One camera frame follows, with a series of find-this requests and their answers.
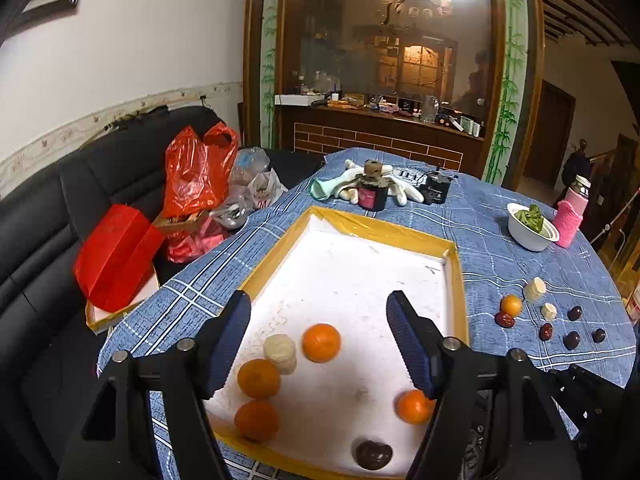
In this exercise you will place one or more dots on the blue plaid tablecloth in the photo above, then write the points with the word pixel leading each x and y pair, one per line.
pixel 500 260

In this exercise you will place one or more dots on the dark water chestnut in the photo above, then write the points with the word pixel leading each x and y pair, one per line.
pixel 598 335
pixel 373 454
pixel 574 313
pixel 571 339

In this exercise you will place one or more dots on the pale green glove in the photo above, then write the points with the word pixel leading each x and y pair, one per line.
pixel 322 188

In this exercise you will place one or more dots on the dark jacket on post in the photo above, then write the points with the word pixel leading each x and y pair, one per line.
pixel 577 165

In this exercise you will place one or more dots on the wooden door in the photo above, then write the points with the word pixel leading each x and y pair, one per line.
pixel 547 135

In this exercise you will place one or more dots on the yellow-rimmed white tray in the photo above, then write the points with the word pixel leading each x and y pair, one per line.
pixel 350 285

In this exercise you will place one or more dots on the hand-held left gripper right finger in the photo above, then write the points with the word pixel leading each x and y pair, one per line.
pixel 407 340

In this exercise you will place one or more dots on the wooden framed glass partition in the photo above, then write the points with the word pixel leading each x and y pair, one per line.
pixel 350 35

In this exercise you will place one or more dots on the brick pattern counter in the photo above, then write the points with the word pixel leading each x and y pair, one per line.
pixel 375 137

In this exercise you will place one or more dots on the wooden stair railing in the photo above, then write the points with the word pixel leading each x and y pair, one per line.
pixel 615 185

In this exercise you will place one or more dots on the small clear plastic bag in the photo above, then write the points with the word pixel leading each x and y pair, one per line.
pixel 230 212

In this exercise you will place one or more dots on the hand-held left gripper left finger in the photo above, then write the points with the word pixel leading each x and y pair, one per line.
pixel 230 345

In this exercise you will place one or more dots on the brown cardboard box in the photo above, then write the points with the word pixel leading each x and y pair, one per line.
pixel 175 223

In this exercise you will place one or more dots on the pink sleeved bottle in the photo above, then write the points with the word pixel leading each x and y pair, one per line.
pixel 567 220

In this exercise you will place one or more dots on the large white cylindrical chunk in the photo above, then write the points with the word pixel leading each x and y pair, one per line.
pixel 280 353

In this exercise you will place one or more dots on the long white box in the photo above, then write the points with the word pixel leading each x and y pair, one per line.
pixel 292 100

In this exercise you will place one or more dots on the orange mandarin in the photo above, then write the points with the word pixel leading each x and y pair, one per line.
pixel 258 378
pixel 415 406
pixel 257 420
pixel 321 342

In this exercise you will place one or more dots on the pink plastic bag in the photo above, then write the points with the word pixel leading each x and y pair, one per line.
pixel 192 245

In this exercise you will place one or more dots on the black leather sofa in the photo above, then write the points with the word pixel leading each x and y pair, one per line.
pixel 40 260

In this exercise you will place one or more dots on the small white cylindrical chunk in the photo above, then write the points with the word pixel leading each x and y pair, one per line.
pixel 533 289
pixel 549 310

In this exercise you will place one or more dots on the green leafy vegetables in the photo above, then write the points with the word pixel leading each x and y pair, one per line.
pixel 532 216

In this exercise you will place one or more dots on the red paper bag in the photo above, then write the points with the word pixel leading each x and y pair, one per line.
pixel 115 255

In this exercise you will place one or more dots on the yellowish mandarin with stem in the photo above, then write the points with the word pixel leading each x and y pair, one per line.
pixel 511 305

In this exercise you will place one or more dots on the red jujube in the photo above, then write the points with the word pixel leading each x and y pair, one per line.
pixel 546 331
pixel 504 319

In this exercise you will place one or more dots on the white bowl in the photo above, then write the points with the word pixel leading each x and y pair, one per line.
pixel 530 240

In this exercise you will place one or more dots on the white plastic bucket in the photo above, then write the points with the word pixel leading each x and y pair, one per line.
pixel 635 305

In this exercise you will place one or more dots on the clear plastic jug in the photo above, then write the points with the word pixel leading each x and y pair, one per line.
pixel 325 82

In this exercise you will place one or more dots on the glass jar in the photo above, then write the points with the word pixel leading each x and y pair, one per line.
pixel 429 108

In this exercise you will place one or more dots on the dark jar with cork lid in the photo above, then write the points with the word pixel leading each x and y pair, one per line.
pixel 372 195

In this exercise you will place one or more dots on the red plastic bag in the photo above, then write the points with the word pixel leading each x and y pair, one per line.
pixel 195 175

